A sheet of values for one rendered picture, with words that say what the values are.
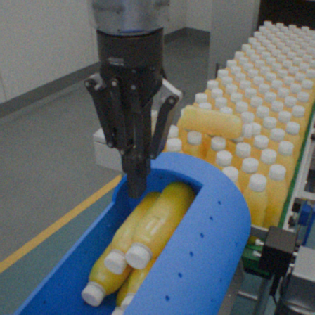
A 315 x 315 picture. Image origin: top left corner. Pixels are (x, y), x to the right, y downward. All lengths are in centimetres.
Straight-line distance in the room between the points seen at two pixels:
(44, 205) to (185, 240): 203
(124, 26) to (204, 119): 67
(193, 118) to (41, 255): 145
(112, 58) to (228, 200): 37
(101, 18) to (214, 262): 39
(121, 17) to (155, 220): 38
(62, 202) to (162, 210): 190
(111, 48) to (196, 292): 35
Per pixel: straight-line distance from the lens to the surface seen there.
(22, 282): 215
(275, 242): 89
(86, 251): 76
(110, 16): 39
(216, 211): 64
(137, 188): 52
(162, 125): 44
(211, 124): 102
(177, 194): 71
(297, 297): 110
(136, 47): 40
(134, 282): 69
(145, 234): 64
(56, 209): 250
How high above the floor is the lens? 163
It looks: 35 degrees down
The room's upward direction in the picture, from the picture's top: straight up
